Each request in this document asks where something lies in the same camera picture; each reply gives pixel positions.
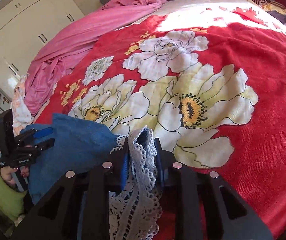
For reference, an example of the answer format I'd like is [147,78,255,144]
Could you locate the blue denim pants lace trim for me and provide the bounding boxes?
[28,114,162,239]

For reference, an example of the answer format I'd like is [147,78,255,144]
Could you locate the green sleeve forearm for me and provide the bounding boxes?
[0,171,27,222]

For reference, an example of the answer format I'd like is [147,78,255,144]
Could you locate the left hand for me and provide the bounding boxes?
[0,166,29,188]

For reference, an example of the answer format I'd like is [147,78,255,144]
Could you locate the white orange checked towel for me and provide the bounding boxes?
[10,74,34,136]

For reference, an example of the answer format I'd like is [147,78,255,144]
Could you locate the red floral blanket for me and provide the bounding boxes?
[37,0,286,237]

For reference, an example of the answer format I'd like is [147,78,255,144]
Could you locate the cream wardrobe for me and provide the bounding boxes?
[0,0,84,99]

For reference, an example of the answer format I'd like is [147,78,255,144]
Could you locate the pink bed sheet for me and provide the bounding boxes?
[24,0,166,116]

